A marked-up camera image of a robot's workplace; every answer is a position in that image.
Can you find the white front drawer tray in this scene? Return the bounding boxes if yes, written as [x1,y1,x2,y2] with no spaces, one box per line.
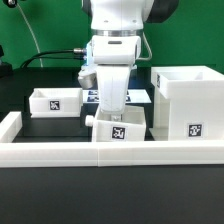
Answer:
[85,106,146,142]

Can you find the thin white cable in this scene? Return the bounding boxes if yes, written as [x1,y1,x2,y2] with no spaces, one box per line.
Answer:
[14,0,44,69]

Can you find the fiducial marker sheet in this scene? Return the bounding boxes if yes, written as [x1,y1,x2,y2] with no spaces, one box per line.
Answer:
[83,89,151,104]

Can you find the white drawer tray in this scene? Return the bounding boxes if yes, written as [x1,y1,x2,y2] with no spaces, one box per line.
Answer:
[85,106,146,142]
[29,88,83,118]

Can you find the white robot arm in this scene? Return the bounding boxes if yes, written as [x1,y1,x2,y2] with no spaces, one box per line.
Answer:
[80,0,179,116]

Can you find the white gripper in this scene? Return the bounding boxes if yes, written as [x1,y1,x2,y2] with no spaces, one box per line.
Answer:
[78,35,141,115]

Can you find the white drawer cabinet box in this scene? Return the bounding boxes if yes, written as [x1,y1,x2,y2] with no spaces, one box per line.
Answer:
[150,66,224,141]

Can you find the white U-shaped border fence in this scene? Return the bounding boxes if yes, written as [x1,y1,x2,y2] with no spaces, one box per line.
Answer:
[0,112,224,168]

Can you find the white rear drawer tray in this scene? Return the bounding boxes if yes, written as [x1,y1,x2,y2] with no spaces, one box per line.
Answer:
[29,88,83,118]

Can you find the black cables at base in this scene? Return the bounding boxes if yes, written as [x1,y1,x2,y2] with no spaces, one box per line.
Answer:
[19,47,88,69]

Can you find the black device at left edge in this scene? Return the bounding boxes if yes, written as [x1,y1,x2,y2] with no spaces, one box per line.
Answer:
[0,45,13,78]

